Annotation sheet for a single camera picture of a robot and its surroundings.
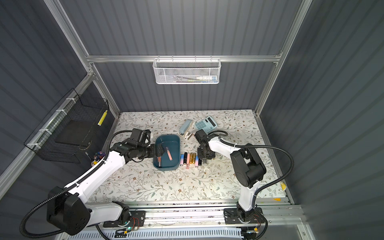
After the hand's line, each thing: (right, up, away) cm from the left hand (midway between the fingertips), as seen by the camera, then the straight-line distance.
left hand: (159, 152), depth 81 cm
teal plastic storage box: (+5, +4, +19) cm, 20 cm away
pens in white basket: (+22, +43, +10) cm, 50 cm away
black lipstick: (+14, -6, +13) cm, 20 cm away
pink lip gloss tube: (+3, -3, +15) cm, 15 cm away
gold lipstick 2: (+19, -5, +13) cm, 23 cm away
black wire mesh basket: (-42, +11, -9) cm, 45 cm away
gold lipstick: (+17, -7, +12) cm, 22 cm away
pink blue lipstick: (+12, -7, +11) cm, 17 cm away
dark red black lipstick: (-2, -8, +12) cm, 14 cm away
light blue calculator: (+29, +15, +29) cm, 44 cm away
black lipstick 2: (+23, -8, +11) cm, 27 cm away
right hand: (+26, -5, +12) cm, 29 cm away
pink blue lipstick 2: (+21, -7, +10) cm, 24 cm away
